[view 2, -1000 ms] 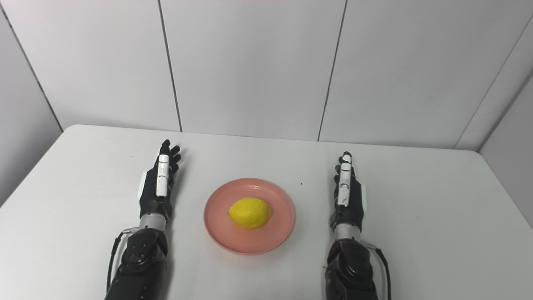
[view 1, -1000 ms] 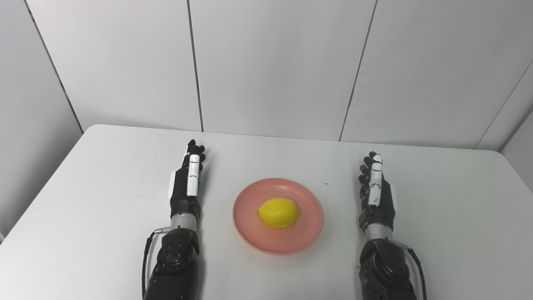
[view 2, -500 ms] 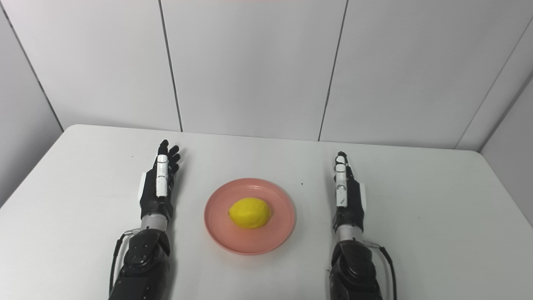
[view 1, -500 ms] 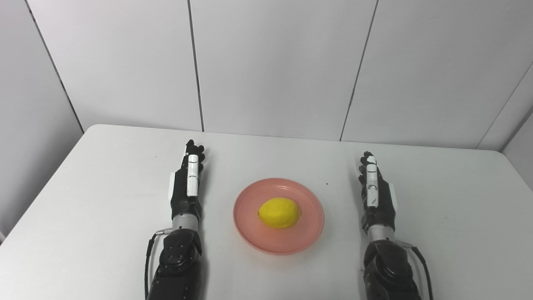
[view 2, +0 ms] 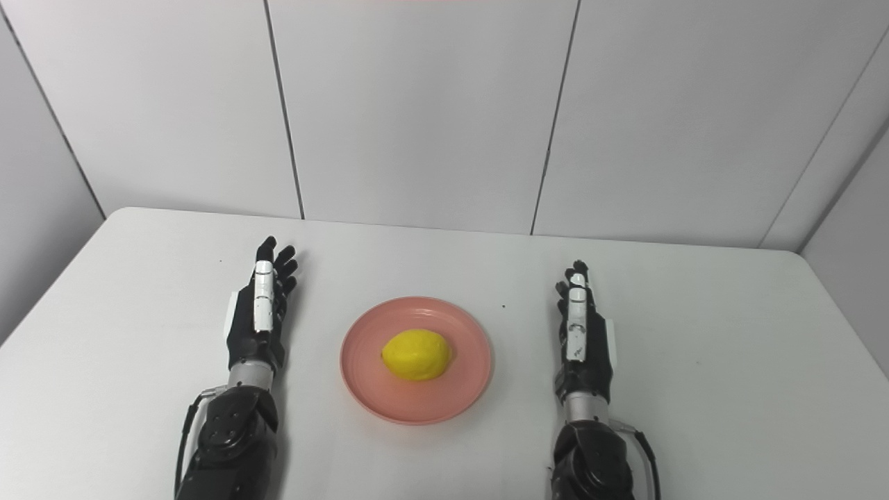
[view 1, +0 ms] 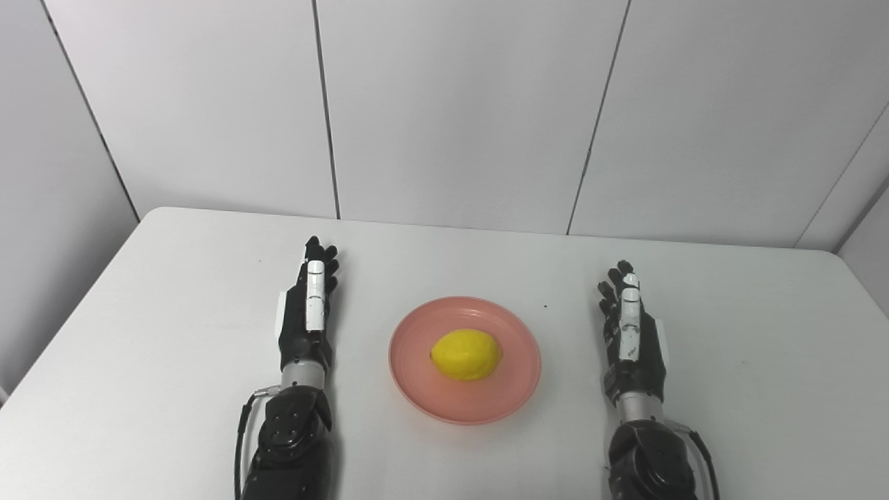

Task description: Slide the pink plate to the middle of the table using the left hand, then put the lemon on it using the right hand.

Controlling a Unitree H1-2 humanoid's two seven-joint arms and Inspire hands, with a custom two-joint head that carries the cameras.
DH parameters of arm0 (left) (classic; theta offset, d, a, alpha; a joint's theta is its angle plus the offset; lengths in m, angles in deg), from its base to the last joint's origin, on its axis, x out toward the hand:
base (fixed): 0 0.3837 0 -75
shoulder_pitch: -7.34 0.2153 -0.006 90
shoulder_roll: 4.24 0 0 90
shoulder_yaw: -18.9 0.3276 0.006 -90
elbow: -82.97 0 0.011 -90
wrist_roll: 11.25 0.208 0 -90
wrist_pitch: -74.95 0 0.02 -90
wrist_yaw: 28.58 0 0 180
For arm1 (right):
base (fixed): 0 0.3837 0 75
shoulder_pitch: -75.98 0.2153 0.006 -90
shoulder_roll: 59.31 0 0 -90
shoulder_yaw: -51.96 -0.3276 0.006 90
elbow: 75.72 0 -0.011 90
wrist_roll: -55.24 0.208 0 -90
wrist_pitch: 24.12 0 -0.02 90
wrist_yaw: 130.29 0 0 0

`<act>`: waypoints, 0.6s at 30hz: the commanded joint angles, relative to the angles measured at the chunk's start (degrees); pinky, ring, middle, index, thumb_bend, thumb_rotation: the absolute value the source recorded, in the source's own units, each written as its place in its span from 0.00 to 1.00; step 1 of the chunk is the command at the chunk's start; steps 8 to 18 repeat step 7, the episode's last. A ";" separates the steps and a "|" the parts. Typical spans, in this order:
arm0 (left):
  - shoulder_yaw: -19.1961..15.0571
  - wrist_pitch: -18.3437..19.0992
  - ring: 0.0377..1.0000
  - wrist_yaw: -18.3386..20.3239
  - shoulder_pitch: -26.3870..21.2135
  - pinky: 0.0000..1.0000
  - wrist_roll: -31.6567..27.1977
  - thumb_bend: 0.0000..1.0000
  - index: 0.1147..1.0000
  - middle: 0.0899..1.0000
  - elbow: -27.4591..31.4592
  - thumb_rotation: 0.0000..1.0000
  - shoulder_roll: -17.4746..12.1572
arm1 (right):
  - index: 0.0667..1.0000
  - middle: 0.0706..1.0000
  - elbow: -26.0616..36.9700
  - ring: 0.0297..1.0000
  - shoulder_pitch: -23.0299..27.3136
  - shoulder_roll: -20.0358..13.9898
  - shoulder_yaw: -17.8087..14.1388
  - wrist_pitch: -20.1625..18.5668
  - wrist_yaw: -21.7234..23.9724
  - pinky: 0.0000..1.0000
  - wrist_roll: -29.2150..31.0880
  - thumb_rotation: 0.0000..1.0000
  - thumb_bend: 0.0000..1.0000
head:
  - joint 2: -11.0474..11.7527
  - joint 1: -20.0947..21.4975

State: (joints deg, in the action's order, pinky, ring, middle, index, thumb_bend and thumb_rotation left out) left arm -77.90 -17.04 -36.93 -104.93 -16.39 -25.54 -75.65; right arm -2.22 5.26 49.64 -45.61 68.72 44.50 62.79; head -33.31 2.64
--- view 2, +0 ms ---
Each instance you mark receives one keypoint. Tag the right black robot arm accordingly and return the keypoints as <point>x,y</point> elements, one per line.
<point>590,458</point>

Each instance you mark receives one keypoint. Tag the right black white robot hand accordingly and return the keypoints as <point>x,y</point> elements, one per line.
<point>580,347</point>

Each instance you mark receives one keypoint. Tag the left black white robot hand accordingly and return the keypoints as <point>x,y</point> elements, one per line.
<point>258,326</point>

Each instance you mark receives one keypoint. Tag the yellow lemon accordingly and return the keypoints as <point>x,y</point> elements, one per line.
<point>417,354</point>

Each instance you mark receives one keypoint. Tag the pink round plate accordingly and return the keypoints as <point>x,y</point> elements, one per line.
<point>458,389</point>

